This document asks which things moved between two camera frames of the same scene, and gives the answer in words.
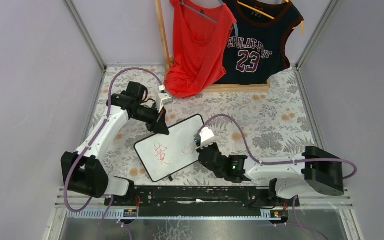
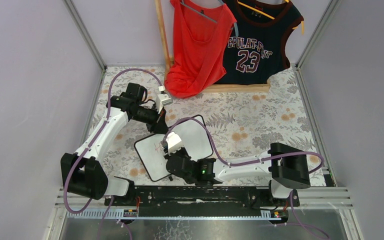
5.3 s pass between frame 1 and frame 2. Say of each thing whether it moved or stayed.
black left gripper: stayed
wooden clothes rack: stayed
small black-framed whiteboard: stayed
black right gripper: moved
